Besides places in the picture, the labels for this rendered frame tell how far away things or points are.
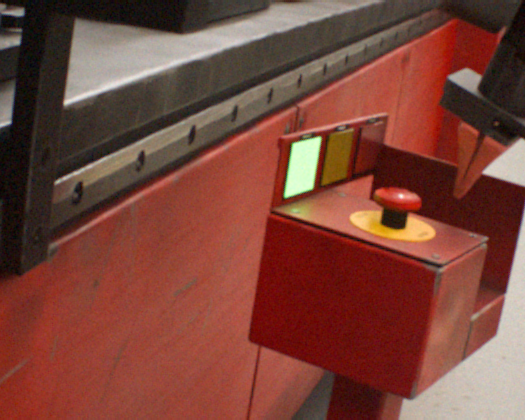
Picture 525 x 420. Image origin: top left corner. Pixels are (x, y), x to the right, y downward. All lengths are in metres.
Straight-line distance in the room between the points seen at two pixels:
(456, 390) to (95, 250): 1.79
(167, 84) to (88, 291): 0.19
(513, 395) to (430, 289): 1.78
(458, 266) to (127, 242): 0.28
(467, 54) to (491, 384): 0.78
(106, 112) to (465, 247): 0.31
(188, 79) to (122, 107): 0.14
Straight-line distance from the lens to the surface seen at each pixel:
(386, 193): 0.98
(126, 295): 1.04
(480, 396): 2.67
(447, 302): 0.96
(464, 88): 1.02
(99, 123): 0.90
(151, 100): 0.99
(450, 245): 0.98
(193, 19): 0.72
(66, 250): 0.90
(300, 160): 1.00
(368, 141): 1.11
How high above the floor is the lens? 1.06
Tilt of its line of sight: 17 degrees down
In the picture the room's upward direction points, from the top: 9 degrees clockwise
